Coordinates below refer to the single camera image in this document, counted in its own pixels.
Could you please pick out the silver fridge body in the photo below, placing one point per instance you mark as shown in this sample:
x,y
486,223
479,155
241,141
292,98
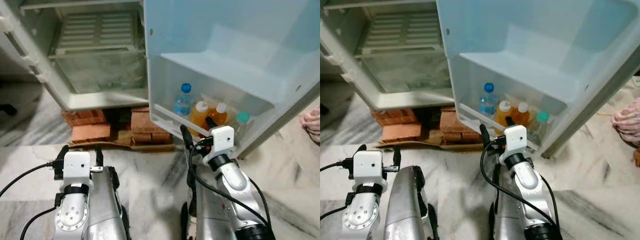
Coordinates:
x,y
100,100
415,100

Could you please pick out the fridge door white inside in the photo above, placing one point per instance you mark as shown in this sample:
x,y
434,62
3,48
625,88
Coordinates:
x,y
250,30
550,30

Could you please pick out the clear fridge shelf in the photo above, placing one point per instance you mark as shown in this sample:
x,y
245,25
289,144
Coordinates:
x,y
400,51
90,51

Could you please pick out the white fridge vent panel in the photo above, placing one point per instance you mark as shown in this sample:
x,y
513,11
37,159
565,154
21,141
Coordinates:
x,y
95,30
400,30

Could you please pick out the orange juice bottle white cap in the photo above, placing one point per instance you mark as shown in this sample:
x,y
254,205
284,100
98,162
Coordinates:
x,y
222,117
522,115
503,116
199,120

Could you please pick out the brown cardboard sheet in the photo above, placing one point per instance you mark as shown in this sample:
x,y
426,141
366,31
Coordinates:
x,y
120,146
430,145

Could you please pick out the blue cap water bottle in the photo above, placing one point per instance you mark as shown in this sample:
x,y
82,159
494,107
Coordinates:
x,y
184,102
487,102

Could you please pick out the teal cap clear bottle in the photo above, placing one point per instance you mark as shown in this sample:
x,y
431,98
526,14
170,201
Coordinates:
x,y
542,116
242,117

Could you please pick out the white door shelf bin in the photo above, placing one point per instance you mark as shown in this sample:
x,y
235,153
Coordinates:
x,y
525,75
225,75

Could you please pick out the person's bare foot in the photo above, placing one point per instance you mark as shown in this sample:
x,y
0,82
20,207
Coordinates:
x,y
311,122
627,120

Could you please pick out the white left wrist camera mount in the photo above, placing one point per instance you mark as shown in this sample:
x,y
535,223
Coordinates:
x,y
367,165
76,165

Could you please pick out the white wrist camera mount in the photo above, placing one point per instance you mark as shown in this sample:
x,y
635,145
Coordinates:
x,y
76,165
367,165
222,140
517,140

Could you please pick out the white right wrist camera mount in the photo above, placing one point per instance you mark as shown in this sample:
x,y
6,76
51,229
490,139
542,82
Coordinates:
x,y
517,140
222,140

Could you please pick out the white door bottle rail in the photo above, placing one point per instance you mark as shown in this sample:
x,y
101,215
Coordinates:
x,y
472,116
167,117

